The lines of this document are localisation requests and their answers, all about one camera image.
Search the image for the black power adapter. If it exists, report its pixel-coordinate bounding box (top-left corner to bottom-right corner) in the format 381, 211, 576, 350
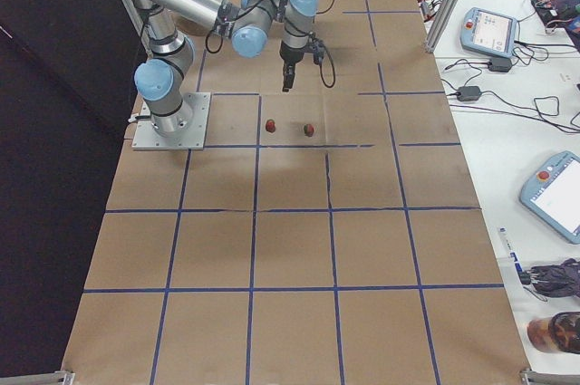
456, 85, 482, 102

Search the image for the blue teach pendant near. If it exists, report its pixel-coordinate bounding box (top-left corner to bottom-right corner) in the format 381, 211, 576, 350
519, 151, 579, 245

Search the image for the blue teach pendant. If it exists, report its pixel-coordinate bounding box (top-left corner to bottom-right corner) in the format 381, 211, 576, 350
459, 7, 517, 59
519, 151, 579, 245

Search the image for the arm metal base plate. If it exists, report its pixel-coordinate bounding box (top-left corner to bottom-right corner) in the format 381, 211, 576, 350
131, 92, 211, 150

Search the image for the blue teach pendant far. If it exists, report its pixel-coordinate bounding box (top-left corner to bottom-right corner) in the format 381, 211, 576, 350
459, 7, 517, 59

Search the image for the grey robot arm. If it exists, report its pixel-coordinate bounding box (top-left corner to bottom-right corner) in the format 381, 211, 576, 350
131, 0, 325, 137

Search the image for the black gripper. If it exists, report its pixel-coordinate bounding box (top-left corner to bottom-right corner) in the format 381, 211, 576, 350
279, 43, 312, 92

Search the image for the black folded umbrella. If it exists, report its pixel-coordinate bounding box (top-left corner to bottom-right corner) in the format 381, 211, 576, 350
518, 258, 579, 298

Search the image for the red strawberry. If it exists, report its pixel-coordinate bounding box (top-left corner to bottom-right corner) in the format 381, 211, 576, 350
265, 119, 276, 133
303, 123, 314, 138

